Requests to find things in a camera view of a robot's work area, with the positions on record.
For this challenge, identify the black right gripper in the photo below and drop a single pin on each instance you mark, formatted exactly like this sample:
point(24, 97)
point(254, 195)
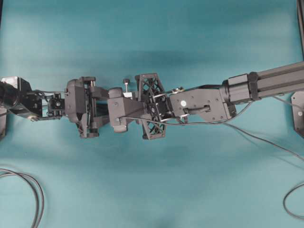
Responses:
point(157, 108)

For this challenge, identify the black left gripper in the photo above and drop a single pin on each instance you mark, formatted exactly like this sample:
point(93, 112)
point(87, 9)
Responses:
point(89, 122)

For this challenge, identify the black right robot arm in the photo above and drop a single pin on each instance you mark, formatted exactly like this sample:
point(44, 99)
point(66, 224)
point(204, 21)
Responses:
point(216, 104)

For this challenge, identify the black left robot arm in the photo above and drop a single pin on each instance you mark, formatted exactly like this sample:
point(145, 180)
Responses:
point(17, 97)

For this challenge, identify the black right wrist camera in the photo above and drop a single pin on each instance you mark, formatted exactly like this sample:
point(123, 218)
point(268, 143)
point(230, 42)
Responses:
point(120, 107)

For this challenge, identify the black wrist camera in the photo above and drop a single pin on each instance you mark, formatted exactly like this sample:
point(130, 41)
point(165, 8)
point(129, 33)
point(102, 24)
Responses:
point(120, 107)
point(75, 100)

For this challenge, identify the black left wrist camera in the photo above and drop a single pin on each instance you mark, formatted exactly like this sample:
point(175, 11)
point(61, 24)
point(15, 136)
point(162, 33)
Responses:
point(75, 100)

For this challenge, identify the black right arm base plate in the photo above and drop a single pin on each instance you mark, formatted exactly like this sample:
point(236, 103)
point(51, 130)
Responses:
point(297, 100)

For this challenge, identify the black vertical frame post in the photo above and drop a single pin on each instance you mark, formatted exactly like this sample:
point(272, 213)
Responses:
point(300, 18)

